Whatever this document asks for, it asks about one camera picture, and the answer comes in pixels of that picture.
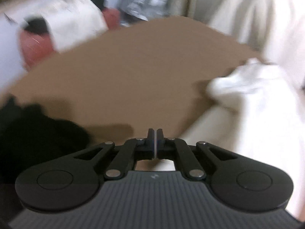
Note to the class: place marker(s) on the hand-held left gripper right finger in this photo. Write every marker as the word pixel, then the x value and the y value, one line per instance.
pixel 159 145

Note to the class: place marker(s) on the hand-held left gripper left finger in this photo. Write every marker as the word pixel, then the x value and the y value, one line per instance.
pixel 151 145

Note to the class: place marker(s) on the white fleece zip jacket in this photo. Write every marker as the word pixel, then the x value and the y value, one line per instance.
pixel 262 124

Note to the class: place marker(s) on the black garment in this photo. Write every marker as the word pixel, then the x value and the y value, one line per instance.
pixel 35 136

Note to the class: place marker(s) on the white patterned cloth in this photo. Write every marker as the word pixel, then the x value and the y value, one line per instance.
pixel 71 21

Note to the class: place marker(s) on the pink suitcase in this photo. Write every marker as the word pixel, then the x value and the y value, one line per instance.
pixel 33 47

